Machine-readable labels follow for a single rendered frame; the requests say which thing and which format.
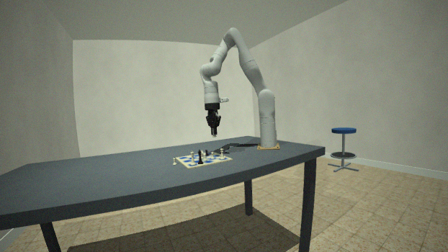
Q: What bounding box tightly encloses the blue and cream chessboard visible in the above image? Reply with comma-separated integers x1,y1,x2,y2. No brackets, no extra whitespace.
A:
176,152,233,169

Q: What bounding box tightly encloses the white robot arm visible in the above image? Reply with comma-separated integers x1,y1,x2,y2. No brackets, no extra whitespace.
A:
200,27,277,148

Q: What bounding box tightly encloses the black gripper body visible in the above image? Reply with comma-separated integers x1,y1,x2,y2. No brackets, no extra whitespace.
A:
205,103,220,121

